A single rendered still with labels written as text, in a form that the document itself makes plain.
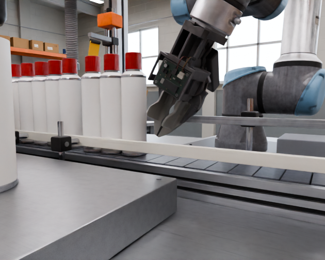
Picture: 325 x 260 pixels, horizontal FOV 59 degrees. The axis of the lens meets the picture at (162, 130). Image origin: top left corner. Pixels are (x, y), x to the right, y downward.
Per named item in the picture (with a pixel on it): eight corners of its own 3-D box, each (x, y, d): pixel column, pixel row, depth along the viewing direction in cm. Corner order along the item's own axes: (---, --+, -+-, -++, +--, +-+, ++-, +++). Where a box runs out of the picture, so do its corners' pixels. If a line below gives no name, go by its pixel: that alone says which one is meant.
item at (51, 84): (42, 145, 70) (38, 60, 67) (60, 143, 74) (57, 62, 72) (57, 147, 67) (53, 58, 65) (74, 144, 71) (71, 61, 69)
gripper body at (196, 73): (144, 82, 48) (176, 12, 44) (168, 84, 55) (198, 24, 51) (179, 105, 45) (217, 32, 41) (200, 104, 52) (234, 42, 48)
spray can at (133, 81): (116, 155, 58) (114, 52, 56) (132, 150, 63) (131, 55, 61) (136, 157, 56) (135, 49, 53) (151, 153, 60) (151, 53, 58)
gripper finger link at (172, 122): (144, 139, 51) (166, 93, 48) (161, 134, 56) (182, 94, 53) (157, 148, 50) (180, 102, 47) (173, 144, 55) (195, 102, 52)
